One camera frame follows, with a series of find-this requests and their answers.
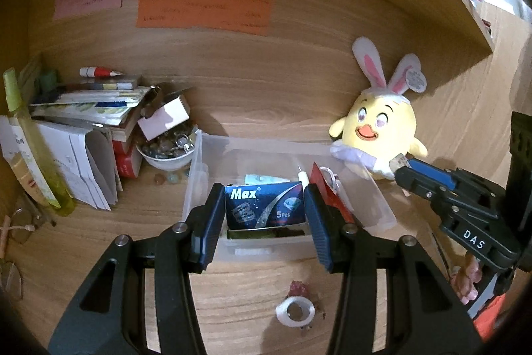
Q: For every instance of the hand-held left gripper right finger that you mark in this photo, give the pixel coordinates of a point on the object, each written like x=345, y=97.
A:
x=318, y=226

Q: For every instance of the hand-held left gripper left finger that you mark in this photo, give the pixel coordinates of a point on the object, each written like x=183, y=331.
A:
x=214, y=226

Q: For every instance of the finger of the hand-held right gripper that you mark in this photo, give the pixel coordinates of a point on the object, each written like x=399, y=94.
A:
x=436, y=175
x=419, y=186

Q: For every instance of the red foil sachet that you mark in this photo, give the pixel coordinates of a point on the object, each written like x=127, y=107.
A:
x=328, y=193

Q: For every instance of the white lip balm tube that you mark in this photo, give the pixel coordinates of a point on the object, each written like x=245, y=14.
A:
x=303, y=178

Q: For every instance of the clear plastic storage bin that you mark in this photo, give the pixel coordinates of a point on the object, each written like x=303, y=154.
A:
x=257, y=253

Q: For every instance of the blue printed box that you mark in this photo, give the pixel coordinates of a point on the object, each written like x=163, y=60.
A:
x=266, y=205

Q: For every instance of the person's right hand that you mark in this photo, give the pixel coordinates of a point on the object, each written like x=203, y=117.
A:
x=467, y=280

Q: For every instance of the glass marble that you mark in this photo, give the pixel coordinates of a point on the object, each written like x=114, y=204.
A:
x=173, y=178
x=158, y=180

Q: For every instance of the pink wrapped candy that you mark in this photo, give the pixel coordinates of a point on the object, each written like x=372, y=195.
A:
x=299, y=288

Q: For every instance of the yellow chick plush toy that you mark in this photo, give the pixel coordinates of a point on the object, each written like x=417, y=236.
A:
x=382, y=122

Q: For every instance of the white bowl of marbles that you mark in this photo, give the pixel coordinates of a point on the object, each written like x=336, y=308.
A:
x=164, y=161

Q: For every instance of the white tape roll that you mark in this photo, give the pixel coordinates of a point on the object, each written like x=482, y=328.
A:
x=282, y=315

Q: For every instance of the red box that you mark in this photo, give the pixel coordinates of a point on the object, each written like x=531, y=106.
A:
x=126, y=165

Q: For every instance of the small pink white box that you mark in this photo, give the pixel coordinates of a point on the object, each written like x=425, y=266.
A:
x=164, y=120

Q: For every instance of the folded white papers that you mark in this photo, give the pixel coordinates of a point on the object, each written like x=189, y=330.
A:
x=79, y=163

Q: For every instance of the stack of books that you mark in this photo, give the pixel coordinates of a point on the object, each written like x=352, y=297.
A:
x=83, y=105

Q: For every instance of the beige cosmetic tube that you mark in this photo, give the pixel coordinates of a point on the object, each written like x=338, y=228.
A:
x=29, y=176

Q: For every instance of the red white correction pen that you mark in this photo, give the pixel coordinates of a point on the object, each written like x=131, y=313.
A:
x=99, y=71

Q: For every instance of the orange paper note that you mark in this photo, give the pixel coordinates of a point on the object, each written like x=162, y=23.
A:
x=203, y=12

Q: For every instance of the small green box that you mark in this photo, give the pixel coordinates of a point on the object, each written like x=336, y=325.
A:
x=48, y=81

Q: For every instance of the green spray bottle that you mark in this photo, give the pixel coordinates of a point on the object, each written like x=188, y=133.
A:
x=18, y=105

